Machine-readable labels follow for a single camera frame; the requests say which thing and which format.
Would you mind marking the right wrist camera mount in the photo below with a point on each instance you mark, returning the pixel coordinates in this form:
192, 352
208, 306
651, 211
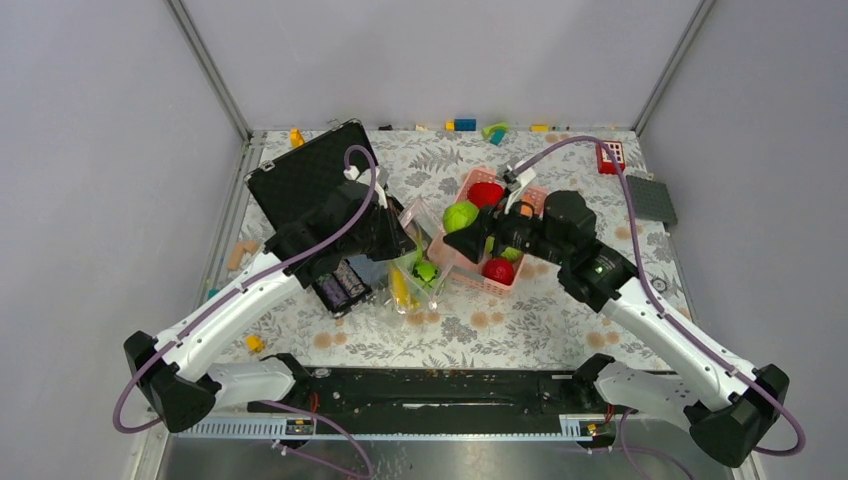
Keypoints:
517, 178

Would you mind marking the red toy window block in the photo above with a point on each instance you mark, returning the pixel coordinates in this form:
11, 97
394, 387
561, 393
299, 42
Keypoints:
610, 157

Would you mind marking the red toy apple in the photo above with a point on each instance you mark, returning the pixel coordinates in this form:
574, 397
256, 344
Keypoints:
499, 270

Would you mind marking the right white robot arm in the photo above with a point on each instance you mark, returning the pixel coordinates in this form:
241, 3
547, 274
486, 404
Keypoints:
725, 403

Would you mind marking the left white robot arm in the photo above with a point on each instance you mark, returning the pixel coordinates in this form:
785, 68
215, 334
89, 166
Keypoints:
177, 370

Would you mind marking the yellow toy banana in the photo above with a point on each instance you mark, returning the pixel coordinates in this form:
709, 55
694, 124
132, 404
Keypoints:
400, 290

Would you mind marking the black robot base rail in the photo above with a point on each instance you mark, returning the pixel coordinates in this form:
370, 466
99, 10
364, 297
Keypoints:
444, 402

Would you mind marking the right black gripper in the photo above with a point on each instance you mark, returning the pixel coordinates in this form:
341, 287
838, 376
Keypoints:
471, 240

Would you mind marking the grey building baseplate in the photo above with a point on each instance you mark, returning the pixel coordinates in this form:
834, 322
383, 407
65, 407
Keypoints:
651, 200

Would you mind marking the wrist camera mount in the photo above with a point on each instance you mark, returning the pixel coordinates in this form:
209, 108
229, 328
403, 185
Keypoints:
380, 179
517, 178

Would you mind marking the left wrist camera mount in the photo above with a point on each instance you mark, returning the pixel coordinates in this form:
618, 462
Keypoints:
380, 179

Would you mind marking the green striped toy watermelon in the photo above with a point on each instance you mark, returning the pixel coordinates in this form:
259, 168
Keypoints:
426, 274

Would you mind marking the green teal toy block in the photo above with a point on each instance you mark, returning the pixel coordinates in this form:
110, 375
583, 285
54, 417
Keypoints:
495, 133

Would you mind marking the tan toy piece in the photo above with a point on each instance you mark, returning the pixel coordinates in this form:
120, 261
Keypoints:
239, 251

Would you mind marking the blue toy brick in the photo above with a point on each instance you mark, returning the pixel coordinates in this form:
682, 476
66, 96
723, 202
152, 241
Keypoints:
464, 124

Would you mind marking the black poker chip case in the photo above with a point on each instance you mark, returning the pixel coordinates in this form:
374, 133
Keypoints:
286, 187

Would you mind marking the light green toy cabbage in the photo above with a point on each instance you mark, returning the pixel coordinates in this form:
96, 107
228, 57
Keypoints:
510, 254

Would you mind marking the pink plastic basket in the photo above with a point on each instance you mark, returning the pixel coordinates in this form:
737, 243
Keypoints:
460, 268

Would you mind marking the clear zip top bag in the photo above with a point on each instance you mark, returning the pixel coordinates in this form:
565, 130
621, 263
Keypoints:
423, 226

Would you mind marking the small yellow brick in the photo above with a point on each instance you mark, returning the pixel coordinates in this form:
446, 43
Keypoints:
254, 344

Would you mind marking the red toy pepper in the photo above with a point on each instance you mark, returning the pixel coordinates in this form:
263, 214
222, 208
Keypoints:
485, 194

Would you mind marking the yellow toy brick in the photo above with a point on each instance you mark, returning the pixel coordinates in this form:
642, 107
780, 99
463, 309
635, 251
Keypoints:
296, 138

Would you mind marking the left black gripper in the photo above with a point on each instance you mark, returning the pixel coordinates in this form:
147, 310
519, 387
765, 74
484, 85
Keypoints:
397, 244

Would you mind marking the floral tablecloth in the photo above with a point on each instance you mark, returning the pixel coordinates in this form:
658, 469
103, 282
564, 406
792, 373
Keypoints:
538, 326

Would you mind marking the green bumpy toy fruit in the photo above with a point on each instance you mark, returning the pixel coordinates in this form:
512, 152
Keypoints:
459, 216

